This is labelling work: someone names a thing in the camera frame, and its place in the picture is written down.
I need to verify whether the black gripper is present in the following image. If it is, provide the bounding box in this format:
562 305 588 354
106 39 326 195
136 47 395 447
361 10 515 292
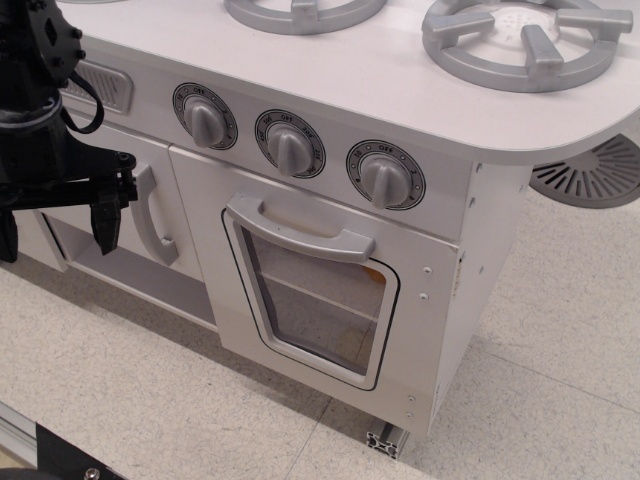
0 120 138 263

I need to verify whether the grey oven door handle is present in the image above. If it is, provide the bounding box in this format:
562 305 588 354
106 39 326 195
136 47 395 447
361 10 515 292
226 193 376 264

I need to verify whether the white oven door with window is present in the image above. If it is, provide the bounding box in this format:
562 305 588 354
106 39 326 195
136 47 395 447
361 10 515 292
170 147 458 436

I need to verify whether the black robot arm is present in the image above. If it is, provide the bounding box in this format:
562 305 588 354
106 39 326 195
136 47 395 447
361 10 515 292
1 1 138 263

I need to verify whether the white cabinet door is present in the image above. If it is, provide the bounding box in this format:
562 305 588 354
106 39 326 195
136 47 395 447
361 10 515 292
29 115 206 281

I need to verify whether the left grey control knob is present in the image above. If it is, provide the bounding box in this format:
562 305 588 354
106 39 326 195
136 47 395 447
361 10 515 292
172 83 238 150

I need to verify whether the grey control knob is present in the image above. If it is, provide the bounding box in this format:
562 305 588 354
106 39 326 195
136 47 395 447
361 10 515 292
346 140 426 211
255 109 326 179
172 83 238 150

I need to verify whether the middle grey control knob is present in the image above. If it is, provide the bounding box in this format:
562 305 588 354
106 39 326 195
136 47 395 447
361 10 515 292
255 109 326 179

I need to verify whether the white toy kitchen stove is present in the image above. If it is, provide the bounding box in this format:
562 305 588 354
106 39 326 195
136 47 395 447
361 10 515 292
39 1 639 425

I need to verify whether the middle grey burner grate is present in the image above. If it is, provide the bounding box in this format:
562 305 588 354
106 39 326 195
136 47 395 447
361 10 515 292
224 0 386 36

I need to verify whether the grey burner grate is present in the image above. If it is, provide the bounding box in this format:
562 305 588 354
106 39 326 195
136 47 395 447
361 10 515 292
422 1 634 93
224 0 386 36

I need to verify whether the right grey control knob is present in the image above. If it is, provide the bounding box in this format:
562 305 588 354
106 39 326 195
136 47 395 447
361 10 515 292
346 140 426 211

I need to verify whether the right grey burner grate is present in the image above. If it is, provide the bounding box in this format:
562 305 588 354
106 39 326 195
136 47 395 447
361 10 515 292
422 1 634 93

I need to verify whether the grey slotted round disc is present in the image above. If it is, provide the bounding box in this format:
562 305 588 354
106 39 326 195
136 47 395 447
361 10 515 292
530 134 639 209

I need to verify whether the grey cabinet door handle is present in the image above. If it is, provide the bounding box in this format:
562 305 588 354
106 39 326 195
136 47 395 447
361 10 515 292
130 164 179 267

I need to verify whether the black cable loop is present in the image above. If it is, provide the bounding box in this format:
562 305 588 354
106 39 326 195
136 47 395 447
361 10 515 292
59 73 106 135

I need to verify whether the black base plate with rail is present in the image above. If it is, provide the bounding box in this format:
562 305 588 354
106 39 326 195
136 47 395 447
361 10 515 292
1 403 125 479

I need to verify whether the aluminium extrusion rail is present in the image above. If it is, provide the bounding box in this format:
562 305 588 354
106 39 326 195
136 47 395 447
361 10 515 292
366 420 409 460

